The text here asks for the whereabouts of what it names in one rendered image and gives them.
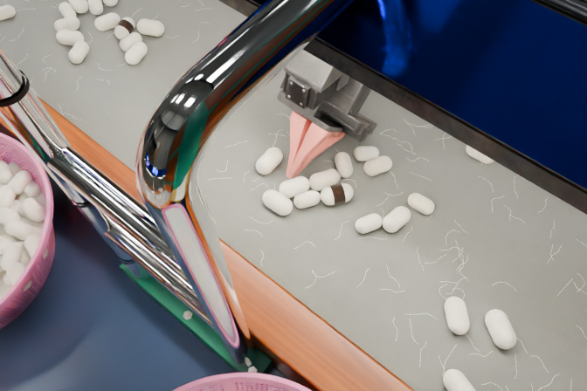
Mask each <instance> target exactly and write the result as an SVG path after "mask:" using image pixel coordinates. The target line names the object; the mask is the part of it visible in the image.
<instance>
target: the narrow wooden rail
mask: <svg viewBox="0 0 587 391"><path fill-rule="evenodd" d="M37 97H38V98H39V96H37ZM39 100H40V101H41V103H42V104H43V106H44V107H45V109H46V110H47V112H48V113H49V114H50V115H51V117H52V119H53V120H54V121H55V123H56V124H57V126H58V127H59V129H60V131H61V132H62V133H63V135H64V136H65V137H66V139H67V140H68V142H69V143H70V144H71V146H72V147H73V148H74V149H75V150H76V151H77V152H79V153H80V154H81V155H82V156H84V157H85V158H86V159H87V160H89V161H90V162H91V163H92V164H93V165H94V166H95V167H97V168H98V169H99V170H101V171H102V172H103V173H104V174H106V175H107V176H108V177H110V178H111V179H112V180H113V181H115V182H116V183H117V184H119V185H120V186H121V187H122V188H123V189H125V190H126V191H127V192H128V193H129V194H130V195H132V196H133V197H134V198H135V199H137V200H138V201H139V202H141V203H142V204H143V205H144V203H143V202H142V199H141V198H140V195H139V192H138V190H137V187H136V172H135V171H134V170H132V169H131V168H130V167H128V166H127V165H126V164H124V163H123V162H122V161H120V160H119V159H118V158H116V157H115V156H114V155H113V154H111V153H110V152H108V151H107V150H106V149H105V148H104V147H103V146H101V145H100V144H99V143H98V142H96V141H95V140H94V139H92V138H91V137H90V136H88V135H87V134H86V133H84V132H83V131H82V130H80V129H79V128H78V127H76V126H75V125H74V124H73V123H72V122H71V121H69V120H68V119H67V118H66V117H64V116H63V115H62V114H60V113H59V112H58V111H56V110H55V109H54V108H52V107H51V106H50V105H48V104H47V103H46V102H44V101H43V100H42V99H40V98H39ZM0 133H2V134H6V135H8V136H10V137H11V138H13V139H15V140H17V141H19V142H20V143H22V144H23V145H24V146H25V144H24V143H23V142H22V141H21V140H20V139H19V138H18V137H17V135H16V134H15V133H14V132H13V131H12V129H11V128H10V127H9V126H8V124H7V123H6V122H5V121H4V120H3V118H2V117H1V116H0ZM144 206H145V205H144ZM218 240H219V242H220V245H221V248H222V251H223V253H224V258H225V261H226V263H227V266H228V269H229V272H230V274H231V279H232V282H233V284H234V287H235V290H236V293H237V296H238V301H239V303H240V306H241V309H242V312H243V314H244V317H245V322H246V324H247V327H248V330H249V333H250V335H251V338H252V343H253V345H255V346H256V347H257V348H258V349H259V350H260V351H261V352H263V353H264V354H265V355H266V356H268V357H269V358H270V359H271V360H272V362H273V366H274V367H275V368H276V369H277V370H278V371H280V372H281V373H282V374H283V375H285V376H286V377H287V378H288V379H289V380H290V381H294V382H296V383H298V384H301V385H302V386H304V387H306V388H309V389H311V390H312V391H415V390H414V389H413V388H411V387H410V386H409V385H407V384H406V383H405V382H404V381H402V380H401V379H400V378H398V377H397V376H396V375H394V374H393V373H392V372H391V371H390V370H389V369H387V368H386V367H385V366H383V365H382V364H381V363H379V362H378V361H377V360H375V359H374V358H373V357H371V356H370V355H369V354H368V353H366V352H365V351H364V350H362V349H361V348H360V347H359V346H358V345H357V344H355V343H354V342H353V341H351V340H350V339H349V338H347V337H346V336H345V335H343V334H342V333H341V332H339V331H338V330H337V329H335V328H334V327H333V326H331V325H330V324H329V323H328V322H327V321H326V320H325V319H323V318H322V317H321V316H319V315H318V314H317V313H315V312H314V311H313V310H311V309H310V308H309V307H307V306H306V305H305V304H303V303H302V302H301V301H300V300H298V299H297V298H296V297H295V296H294V295H293V294H291V293H290V292H288V291H287V290H286V289H285V288H283V287H282V286H281V285H279V284H278V283H277V282H275V281H274V280H273V279H271V278H270V277H269V276H267V275H266V274H265V273H264V272H263V271H262V270H260V269H259V268H258V267H257V266H255V265H254V264H252V263H251V262H250V261H249V260H247V259H246V258H245V257H243V256H242V255H241V254H239V253H238V252H237V251H236V250H234V249H233V248H232V247H231V246H230V245H229V244H227V243H226V242H224V241H223V240H222V239H221V238H219V237H218Z"/></svg>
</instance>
